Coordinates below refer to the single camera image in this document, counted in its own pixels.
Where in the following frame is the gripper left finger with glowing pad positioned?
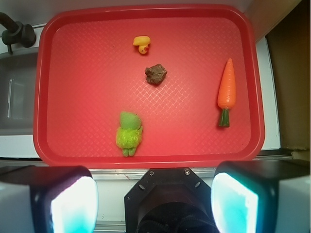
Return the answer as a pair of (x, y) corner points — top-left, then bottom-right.
(0, 166), (99, 233)

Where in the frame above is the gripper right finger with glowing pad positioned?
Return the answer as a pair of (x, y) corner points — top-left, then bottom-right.
(211, 160), (311, 233)

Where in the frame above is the orange plastic carrot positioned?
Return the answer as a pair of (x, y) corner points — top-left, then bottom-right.
(217, 58), (236, 128)

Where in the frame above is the green plush frog toy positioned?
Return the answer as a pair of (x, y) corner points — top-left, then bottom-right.
(116, 111), (143, 157)

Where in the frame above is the stainless steel sink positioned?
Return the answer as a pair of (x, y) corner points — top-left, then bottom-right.
(0, 52), (37, 136)

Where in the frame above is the red plastic tray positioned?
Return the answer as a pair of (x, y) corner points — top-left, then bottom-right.
(34, 4), (265, 169)

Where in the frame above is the brown rock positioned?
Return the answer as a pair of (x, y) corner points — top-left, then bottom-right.
(144, 64), (168, 85)

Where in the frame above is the dark metal faucet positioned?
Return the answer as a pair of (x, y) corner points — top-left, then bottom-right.
(0, 12), (36, 55)

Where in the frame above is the yellow rubber duck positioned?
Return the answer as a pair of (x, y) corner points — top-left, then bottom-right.
(133, 36), (151, 54)

